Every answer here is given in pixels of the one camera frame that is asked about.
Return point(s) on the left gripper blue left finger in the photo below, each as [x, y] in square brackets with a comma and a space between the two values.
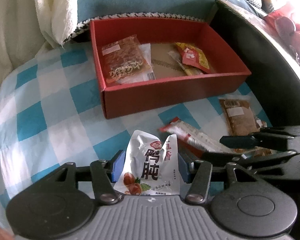
[104, 174]

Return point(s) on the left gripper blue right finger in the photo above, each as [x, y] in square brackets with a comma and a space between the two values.
[197, 173]

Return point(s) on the red white stick packet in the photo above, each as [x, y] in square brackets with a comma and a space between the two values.
[194, 137]

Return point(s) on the white duck gizzard packet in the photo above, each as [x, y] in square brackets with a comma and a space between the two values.
[151, 167]

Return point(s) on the brown noodle snack packet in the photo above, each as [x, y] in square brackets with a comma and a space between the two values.
[240, 118]

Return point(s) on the clear yellow small packet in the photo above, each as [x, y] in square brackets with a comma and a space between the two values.
[190, 71]

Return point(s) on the silver white snack packet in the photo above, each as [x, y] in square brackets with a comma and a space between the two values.
[143, 76]

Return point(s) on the brown spicy snack packet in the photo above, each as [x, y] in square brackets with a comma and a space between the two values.
[123, 59]

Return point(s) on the red yellow snack packet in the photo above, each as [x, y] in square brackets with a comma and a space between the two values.
[193, 56]

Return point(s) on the marble coffee table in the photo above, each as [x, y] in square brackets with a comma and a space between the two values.
[266, 31]

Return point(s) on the blue white checkered cloth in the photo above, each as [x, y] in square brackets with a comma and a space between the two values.
[51, 113]

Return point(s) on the red cardboard box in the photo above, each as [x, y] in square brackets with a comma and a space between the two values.
[171, 85]

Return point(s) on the red plastic bag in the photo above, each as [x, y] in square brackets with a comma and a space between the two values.
[286, 22]

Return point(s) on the white fluffy blanket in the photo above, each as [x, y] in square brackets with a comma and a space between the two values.
[26, 25]

